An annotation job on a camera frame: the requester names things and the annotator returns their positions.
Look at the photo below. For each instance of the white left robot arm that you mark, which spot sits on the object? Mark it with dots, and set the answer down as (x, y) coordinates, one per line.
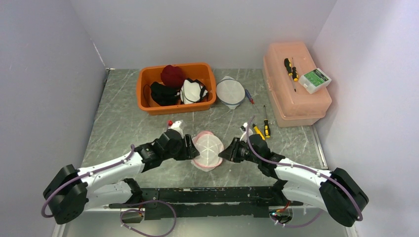
(72, 191)

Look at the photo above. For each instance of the white mesh pink-zip laundry bag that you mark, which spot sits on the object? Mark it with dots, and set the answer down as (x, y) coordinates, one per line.
(209, 147)

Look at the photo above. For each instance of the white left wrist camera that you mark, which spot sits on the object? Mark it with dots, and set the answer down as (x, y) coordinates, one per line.
(178, 126)

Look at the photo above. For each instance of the black yellow screwdriver on table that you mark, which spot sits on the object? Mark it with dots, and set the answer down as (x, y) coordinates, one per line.
(267, 130)

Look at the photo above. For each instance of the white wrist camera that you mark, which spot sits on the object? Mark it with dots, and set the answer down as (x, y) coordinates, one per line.
(178, 126)
(245, 131)

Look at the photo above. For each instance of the small yellow black screwdriver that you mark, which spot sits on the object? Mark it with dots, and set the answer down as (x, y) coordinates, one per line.
(258, 131)

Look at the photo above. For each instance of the white green small box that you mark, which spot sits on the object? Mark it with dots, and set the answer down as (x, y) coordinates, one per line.
(314, 80)

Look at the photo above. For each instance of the blue red screwdriver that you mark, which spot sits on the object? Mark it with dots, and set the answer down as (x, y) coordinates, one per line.
(249, 97)

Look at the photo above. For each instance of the thin black yellow screwdriver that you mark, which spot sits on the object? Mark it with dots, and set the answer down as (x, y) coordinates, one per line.
(294, 74)

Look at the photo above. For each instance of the translucent pink storage box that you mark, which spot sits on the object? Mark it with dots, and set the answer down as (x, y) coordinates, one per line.
(292, 104)

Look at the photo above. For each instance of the orange plastic tub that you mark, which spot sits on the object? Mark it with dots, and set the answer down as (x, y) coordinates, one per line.
(200, 71)

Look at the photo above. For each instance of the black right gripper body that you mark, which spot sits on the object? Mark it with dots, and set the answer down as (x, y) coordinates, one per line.
(244, 153)

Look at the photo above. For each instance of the large black yellow screwdriver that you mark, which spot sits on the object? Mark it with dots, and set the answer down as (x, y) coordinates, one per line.
(288, 66)

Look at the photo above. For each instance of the white mesh blue-zip laundry bag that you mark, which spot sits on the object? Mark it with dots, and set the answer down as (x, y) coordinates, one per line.
(230, 92)

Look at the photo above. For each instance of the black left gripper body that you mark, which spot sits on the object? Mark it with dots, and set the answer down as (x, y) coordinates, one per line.
(180, 152)

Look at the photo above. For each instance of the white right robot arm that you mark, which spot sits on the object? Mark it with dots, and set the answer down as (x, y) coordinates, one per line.
(335, 191)

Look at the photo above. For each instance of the red bra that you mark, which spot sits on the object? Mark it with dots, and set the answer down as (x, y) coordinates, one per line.
(173, 76)

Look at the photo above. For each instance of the black white bra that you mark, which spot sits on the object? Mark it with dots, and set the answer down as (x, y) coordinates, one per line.
(193, 91)

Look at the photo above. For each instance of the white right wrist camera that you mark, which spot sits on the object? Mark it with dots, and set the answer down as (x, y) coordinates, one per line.
(245, 131)

